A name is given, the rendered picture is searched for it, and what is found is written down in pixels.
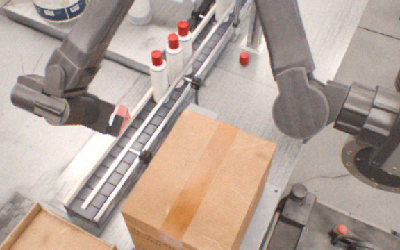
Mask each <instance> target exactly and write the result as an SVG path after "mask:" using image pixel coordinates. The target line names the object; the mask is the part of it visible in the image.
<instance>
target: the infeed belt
mask: <svg viewBox="0 0 400 250"><path fill-rule="evenodd" d="M247 1H248V0H242V1H241V9H240V11H241V10H242V9H243V7H244V6H245V4H246V3H247ZM234 20H235V7H234V11H233V13H232V14H231V15H229V18H228V21H227V22H226V23H224V24H222V25H221V26H220V27H219V28H218V30H217V32H216V33H215V34H214V35H213V37H212V38H211V40H210V41H209V43H207V45H206V47H204V48H203V50H202V52H201V53H200V54H199V55H198V57H197V59H196V60H195V61H194V63H193V65H192V69H193V71H192V73H191V74H190V75H189V76H185V77H187V78H190V79H193V78H194V75H195V74H196V73H197V72H198V71H199V69H200V67H201V66H202V64H203V63H204V62H205V60H206V59H207V57H208V56H209V55H210V53H211V52H212V50H213V49H214V48H215V47H216V46H217V44H218V42H219V41H220V40H221V38H222V37H223V36H224V34H225V32H226V31H227V30H228V28H229V27H230V25H231V24H232V23H233V21H234ZM216 23H217V22H216V21H215V13H214V15H213V16H212V17H211V18H210V20H209V21H208V22H207V24H206V25H205V26H204V27H203V29H202V30H201V32H200V33H199V34H198V36H197V37H196V38H195V39H194V41H193V43H192V56H193V55H194V52H195V51H196V50H197V49H198V47H200V45H201V44H202V42H203V41H204V40H205V39H206V37H207V36H208V34H209V33H210V32H211V30H212V29H213V28H214V26H215V25H216ZM189 84H190V83H189V82H187V81H184V85H183V87H180V88H178V89H175V90H174V91H173V92H172V93H171V95H170V96H169V97H170V100H169V101H168V102H167V103H166V104H163V105H162V107H161V108H160V110H159V111H158V112H157V113H156V115H155V116H154V118H153V119H152V120H151V122H150V123H149V125H148V126H147V127H146V128H145V130H144V132H143V134H142V135H141V136H140V138H139V140H138V141H137V142H136V143H135V145H134V146H133V148H132V149H134V150H136V151H138V152H140V153H141V152H142V150H143V148H144V147H145V146H146V144H147V142H148V141H149V140H150V139H151V137H152V135H153V134H154V133H155V132H156V130H157V128H158V127H159V126H160V124H161V123H162V122H163V120H164V118H165V117H166V116H167V114H168V113H169V111H170V110H171V109H172V107H173V106H174V104H175V103H176V102H177V101H178V100H179V98H180V97H181V95H182V93H184V91H185V89H186V88H187V87H188V85H189ZM156 104H157V103H156V102H155V101H154V99H153V95H152V96H151V98H150V99H149V100H148V101H147V102H146V103H145V105H144V107H143V109H141V111H140V112H139V114H138V115H137V117H136V118H135V119H134V120H133V121H132V123H131V124H130V126H129V127H128V128H127V129H126V131H125V132H124V134H123V135H122V136H121V137H120V139H119V140H118V141H117V143H116V144H115V145H114V147H113V148H112V149H111V150H110V152H109V153H108V155H107V156H106V157H105V158H104V159H103V160H102V161H101V163H100V164H99V166H98V167H97V168H96V169H95V171H94V172H93V175H91V176H90V177H89V179H88V180H87V181H86V183H85V184H84V186H83V187H82V188H81V189H80V191H79V192H78V194H77V195H76V197H74V198H73V200H72V201H71V203H70V204H69V205H68V206H67V208H68V209H70V210H72V211H74V212H75V213H77V214H79V215H81V216H83V217H84V218H86V219H88V220H90V221H92V220H94V218H95V217H96V215H97V214H98V212H99V211H100V210H101V208H102V207H103V205H104V203H105V202H106V201H107V200H108V198H109V197H110V195H111V194H112V193H113V191H114V190H115V188H116V187H117V186H118V184H119V182H120V181H121V180H122V179H123V177H124V175H125V174H126V173H127V171H128V170H129V168H130V167H131V165H132V164H133V163H134V162H135V160H136V158H137V157H138V156H137V155H135V154H134V153H130V152H129V153H128V154H127V155H126V157H125V158H124V159H123V161H122V162H121V163H120V165H119V166H118V168H117V169H116V170H115V172H114V173H113V174H112V176H111V177H110V178H109V180H108V181H107V183H106V184H105V185H104V187H103V188H102V189H101V191H100V193H98V195H97V196H96V198H95V199H94V201H93V202H92V203H91V204H90V206H89V208H88V209H87V210H86V211H85V210H83V209H82V207H81V206H82V205H83V204H84V202H85V201H86V199H87V198H88V197H89V195H90V194H91V193H92V191H93V190H94V189H95V187H96V186H97V185H98V183H99V181H100V180H101V179H102V178H103V176H104V175H105V174H106V172H107V171H108V170H109V169H110V167H111V165H112V164H113V163H114V162H115V160H116V159H117V157H118V156H119V155H120V154H121V153H122V151H123V150H124V149H125V147H126V146H127V144H128V143H129V142H130V141H131V139H132V138H133V136H134V135H135V134H136V133H137V131H138V130H139V128H140V127H141V125H143V123H144V121H145V119H146V118H147V117H148V115H149V114H150V112H151V111H152V110H153V108H154V107H155V106H156Z"/></svg>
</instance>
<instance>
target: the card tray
mask: <svg viewBox="0 0 400 250"><path fill-rule="evenodd" d="M0 250H117V248H116V245H115V244H114V245H113V246H112V245H110V244H108V243H106V242H104V241H103V240H100V239H99V238H97V237H95V236H93V235H92V234H90V233H88V232H86V231H84V230H83V229H81V228H79V227H77V226H75V225H73V224H72V223H70V222H68V221H67V220H65V219H63V218H61V217H59V216H57V215H55V214H53V213H52V212H50V211H48V210H47V209H45V208H43V207H42V206H41V205H40V204H39V203H38V202H37V201H36V203H35V204H34V205H33V207H32V208H31V209H30V210H29V211H28V212H27V214H26V215H25V216H24V218H23V219H22V220H21V222H20V223H18V225H17V226H16V227H15V230H14V231H13V232H12V233H11V234H10V235H9V237H8V238H7V239H6V241H5V242H3V243H2V245H1V246H0Z"/></svg>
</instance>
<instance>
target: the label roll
mask: <svg viewBox="0 0 400 250"><path fill-rule="evenodd" d="M88 2H89V0H33V3H34V6H35V8H36V10H37V13H38V15H39V16H41V18H43V19H45V20H47V21H50V22H67V21H70V20H73V19H76V18H77V17H80V16H81V15H82V14H83V11H84V10H85V8H86V6H87V4H88Z"/></svg>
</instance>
